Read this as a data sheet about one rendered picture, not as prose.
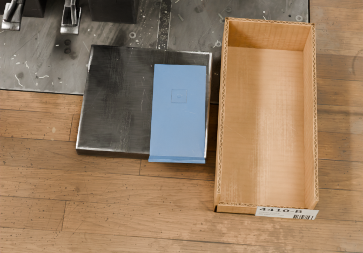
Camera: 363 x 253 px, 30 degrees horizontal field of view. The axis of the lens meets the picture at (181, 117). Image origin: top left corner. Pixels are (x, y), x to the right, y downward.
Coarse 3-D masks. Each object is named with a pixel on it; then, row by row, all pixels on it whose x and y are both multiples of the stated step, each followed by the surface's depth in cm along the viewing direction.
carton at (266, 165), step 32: (224, 32) 90; (256, 32) 92; (288, 32) 92; (224, 64) 87; (256, 64) 95; (288, 64) 95; (224, 96) 85; (256, 96) 93; (288, 96) 93; (224, 128) 90; (256, 128) 91; (288, 128) 91; (224, 160) 88; (256, 160) 89; (288, 160) 89; (224, 192) 87; (256, 192) 87; (288, 192) 87
